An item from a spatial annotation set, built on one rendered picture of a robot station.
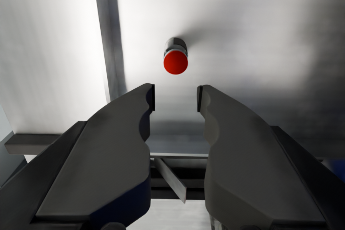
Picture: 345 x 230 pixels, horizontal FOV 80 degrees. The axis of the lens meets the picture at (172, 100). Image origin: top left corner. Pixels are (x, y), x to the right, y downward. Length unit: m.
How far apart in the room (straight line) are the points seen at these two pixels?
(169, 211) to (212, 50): 0.28
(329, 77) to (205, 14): 0.15
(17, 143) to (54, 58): 0.12
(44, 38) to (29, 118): 0.11
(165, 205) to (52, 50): 0.28
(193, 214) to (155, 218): 0.07
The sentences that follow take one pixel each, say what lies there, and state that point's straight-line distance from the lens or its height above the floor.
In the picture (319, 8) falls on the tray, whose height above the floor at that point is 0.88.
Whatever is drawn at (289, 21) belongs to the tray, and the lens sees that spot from 0.24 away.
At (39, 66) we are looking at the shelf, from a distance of 0.27.
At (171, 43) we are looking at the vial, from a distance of 0.19.
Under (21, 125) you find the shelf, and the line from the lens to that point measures 0.33.
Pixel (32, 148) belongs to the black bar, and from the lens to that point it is 0.31.
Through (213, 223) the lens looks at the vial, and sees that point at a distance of 0.38.
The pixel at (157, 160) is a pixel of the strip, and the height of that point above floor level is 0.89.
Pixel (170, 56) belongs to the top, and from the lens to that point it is 0.17.
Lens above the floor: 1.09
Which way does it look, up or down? 60 degrees down
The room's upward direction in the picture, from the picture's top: 179 degrees counter-clockwise
